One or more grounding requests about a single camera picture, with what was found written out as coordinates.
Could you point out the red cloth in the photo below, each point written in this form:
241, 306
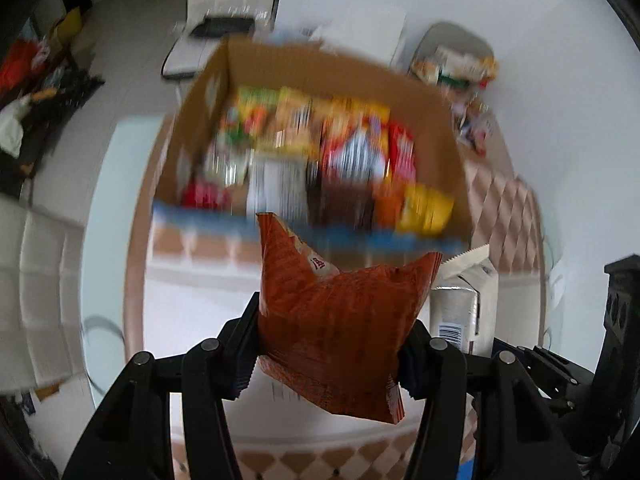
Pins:
17, 65

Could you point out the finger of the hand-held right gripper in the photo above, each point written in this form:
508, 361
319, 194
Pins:
550, 367

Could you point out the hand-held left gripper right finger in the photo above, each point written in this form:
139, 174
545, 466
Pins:
410, 365

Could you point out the printed cardboard box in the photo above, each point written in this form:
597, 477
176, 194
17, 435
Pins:
310, 67

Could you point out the dark floor clutter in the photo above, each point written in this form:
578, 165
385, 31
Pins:
55, 100

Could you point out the heap of snack bags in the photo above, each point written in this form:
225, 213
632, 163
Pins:
460, 67

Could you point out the colourful snack packets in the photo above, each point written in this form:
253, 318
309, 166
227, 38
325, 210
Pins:
475, 125

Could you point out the dark orange snack bag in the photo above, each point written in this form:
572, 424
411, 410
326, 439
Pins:
340, 330

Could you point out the black flat pouch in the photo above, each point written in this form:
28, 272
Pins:
222, 26

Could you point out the white carton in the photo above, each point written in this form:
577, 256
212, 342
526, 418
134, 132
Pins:
457, 305

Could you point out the pile of assorted snack packets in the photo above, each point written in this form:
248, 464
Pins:
350, 160

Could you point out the white cloth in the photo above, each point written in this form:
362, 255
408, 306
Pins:
11, 127

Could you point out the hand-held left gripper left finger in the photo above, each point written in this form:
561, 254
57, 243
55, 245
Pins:
240, 355

